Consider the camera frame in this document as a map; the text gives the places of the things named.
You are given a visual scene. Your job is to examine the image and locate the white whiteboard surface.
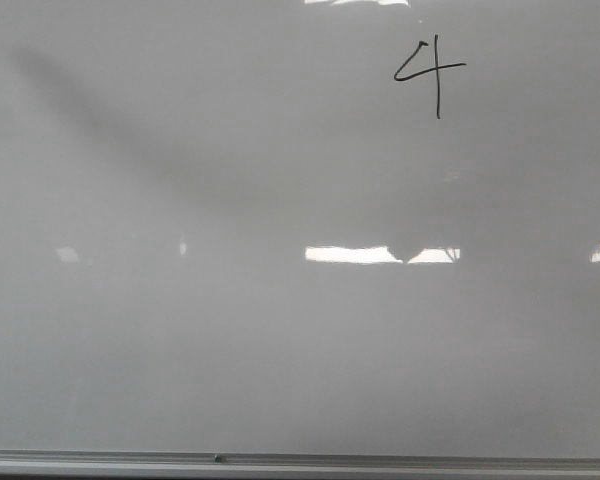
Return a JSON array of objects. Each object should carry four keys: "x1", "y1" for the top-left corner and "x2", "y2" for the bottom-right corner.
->
[{"x1": 0, "y1": 1, "x2": 600, "y2": 458}]

